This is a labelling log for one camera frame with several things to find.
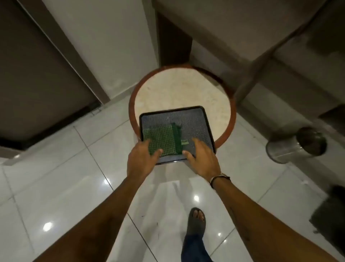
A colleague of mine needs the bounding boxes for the person's right hand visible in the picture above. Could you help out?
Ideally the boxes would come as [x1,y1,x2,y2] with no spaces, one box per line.
[182,138,222,182]

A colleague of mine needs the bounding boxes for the person's left hand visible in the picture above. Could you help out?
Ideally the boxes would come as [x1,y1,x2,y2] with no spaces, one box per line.
[126,139,164,180]

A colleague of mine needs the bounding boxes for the black square tray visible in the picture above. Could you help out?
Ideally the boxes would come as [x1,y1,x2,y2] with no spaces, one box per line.
[139,106,216,165]

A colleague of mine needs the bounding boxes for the person's right forearm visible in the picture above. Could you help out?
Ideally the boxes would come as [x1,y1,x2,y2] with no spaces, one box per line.
[211,176,339,262]

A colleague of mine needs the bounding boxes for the person's left forearm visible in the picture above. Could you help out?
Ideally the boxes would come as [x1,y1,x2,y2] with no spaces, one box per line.
[33,173,152,262]

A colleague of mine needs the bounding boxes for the green knitted cloth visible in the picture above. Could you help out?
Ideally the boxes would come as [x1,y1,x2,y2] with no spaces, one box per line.
[142,123,182,157]

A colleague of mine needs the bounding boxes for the round wood-rimmed marble table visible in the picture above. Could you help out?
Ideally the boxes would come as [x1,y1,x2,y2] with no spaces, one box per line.
[128,64,237,152]

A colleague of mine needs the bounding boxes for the blue jeans leg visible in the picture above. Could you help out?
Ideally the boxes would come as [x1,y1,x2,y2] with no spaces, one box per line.
[181,233,214,262]

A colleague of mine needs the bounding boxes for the steel waste bin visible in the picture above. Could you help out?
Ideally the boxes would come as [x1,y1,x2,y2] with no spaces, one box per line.
[266,127,328,164]

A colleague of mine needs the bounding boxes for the beige stone ledge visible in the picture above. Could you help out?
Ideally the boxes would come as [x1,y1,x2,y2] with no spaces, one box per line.
[152,0,345,127]

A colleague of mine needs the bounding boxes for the dark brown door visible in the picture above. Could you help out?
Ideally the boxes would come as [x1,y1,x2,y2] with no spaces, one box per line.
[0,0,103,152]

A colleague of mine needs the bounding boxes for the dark floor mat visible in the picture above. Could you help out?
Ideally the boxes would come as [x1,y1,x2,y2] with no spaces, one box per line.
[309,185,345,255]

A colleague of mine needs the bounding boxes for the metal wrist bracelet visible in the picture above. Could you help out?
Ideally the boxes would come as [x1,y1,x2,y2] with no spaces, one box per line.
[209,173,231,188]

